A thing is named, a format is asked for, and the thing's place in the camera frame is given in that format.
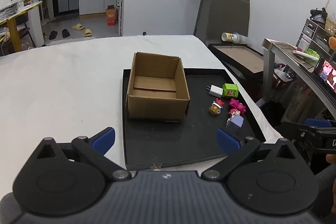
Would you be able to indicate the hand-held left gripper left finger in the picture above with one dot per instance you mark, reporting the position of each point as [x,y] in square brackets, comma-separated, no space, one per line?
[105,139]

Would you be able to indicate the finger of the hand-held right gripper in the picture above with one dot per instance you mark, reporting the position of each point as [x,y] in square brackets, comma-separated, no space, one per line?
[299,131]
[319,123]

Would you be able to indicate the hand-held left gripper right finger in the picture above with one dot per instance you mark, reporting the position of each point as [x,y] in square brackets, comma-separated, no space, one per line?
[227,142]

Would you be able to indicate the purple cube doll figurine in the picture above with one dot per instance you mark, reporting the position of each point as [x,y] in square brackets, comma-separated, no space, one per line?
[235,123]

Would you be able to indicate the small red yellow figurine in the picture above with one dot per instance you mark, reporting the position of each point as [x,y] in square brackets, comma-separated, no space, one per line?
[215,108]

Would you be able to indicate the pink bear toy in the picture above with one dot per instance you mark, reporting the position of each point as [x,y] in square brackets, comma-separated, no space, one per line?
[237,106]

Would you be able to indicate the brown cardboard box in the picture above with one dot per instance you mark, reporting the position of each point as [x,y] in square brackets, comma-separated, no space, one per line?
[157,106]

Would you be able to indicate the tablet screen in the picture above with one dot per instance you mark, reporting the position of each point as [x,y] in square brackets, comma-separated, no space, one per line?
[328,74]

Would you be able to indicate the green toy box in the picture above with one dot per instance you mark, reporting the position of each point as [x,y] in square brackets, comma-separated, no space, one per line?
[230,90]

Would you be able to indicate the white charger plug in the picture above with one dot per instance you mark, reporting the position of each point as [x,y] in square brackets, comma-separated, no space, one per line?
[215,91]

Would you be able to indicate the white handheld device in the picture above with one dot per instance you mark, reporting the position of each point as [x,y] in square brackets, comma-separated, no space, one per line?
[304,54]

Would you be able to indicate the grey desk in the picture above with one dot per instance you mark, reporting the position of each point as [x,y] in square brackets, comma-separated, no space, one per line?
[286,52]

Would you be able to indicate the orange plush toy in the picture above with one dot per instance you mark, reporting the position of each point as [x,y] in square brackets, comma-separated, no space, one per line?
[332,43]

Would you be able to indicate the black tray with brown base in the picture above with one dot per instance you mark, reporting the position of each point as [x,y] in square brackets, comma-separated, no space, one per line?
[241,57]

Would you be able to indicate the grey drawer organizer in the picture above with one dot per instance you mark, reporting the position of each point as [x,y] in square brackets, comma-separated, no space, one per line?
[312,35]

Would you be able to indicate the white yellow paper cup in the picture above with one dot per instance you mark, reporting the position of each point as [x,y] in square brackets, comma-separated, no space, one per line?
[232,37]

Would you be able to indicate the yellow slipper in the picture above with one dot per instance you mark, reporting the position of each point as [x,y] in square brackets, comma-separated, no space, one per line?
[88,33]
[78,27]

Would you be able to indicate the black bag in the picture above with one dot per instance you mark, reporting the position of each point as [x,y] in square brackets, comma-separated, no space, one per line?
[319,14]

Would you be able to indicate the black slipper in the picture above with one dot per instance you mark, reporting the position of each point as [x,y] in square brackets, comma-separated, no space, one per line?
[53,35]
[66,33]

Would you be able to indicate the orange cardboard box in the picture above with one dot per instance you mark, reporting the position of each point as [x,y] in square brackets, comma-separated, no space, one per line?
[112,18]

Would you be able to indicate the grey padded panel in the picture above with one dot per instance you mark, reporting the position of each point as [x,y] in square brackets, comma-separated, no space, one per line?
[225,19]

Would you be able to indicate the yellow table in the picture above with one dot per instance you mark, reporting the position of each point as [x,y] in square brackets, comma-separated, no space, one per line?
[13,27]

